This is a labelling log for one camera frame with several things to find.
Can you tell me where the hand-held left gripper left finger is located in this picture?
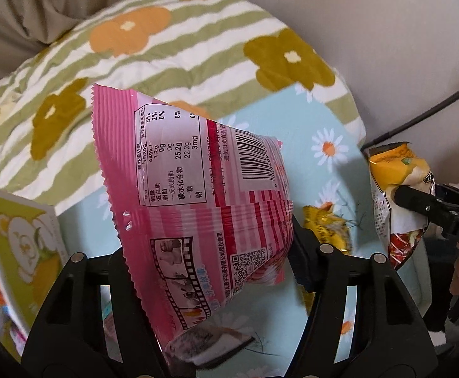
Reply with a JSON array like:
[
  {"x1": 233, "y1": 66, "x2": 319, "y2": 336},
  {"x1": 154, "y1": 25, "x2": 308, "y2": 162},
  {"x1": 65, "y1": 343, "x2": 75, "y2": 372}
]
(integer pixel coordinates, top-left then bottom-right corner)
[{"x1": 20, "y1": 244, "x2": 168, "y2": 378}]

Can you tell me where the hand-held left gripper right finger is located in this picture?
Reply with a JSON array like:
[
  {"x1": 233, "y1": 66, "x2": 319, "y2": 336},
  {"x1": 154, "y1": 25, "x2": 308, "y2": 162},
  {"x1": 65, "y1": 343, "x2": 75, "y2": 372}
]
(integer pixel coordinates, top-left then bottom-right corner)
[{"x1": 288, "y1": 215, "x2": 440, "y2": 378}]

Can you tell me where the yellow red snack packet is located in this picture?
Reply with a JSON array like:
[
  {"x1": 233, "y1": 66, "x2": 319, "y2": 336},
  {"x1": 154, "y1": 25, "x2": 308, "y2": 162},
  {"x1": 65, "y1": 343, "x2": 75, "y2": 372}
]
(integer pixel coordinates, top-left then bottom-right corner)
[{"x1": 367, "y1": 141, "x2": 437, "y2": 271}]

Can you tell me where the pink striped snack packet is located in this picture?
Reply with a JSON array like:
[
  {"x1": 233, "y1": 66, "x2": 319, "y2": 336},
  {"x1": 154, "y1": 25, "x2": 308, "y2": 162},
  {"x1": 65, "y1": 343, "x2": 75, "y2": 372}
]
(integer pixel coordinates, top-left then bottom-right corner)
[{"x1": 91, "y1": 83, "x2": 295, "y2": 363}]

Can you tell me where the green cardboard box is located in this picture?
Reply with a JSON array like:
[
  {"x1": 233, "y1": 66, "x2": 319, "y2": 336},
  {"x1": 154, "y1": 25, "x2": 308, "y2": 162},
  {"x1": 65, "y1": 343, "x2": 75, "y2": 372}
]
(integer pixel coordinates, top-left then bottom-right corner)
[{"x1": 0, "y1": 181, "x2": 71, "y2": 336}]

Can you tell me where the small yellow snack packet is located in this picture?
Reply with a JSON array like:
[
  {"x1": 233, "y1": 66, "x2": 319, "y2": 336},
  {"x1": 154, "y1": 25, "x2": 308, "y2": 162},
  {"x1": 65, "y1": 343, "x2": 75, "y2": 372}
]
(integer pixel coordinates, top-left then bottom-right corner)
[{"x1": 302, "y1": 205, "x2": 355, "y2": 255}]

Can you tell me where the green striped flower pillow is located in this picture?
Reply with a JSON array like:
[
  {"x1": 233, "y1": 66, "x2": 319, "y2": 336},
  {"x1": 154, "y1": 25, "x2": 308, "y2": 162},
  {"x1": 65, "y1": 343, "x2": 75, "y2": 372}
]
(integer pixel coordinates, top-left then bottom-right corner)
[{"x1": 0, "y1": 0, "x2": 369, "y2": 221}]

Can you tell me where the black cable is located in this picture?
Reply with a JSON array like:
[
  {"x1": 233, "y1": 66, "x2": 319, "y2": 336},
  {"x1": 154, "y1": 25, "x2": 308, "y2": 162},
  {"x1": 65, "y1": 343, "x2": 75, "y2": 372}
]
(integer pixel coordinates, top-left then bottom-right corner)
[{"x1": 370, "y1": 80, "x2": 459, "y2": 147}]

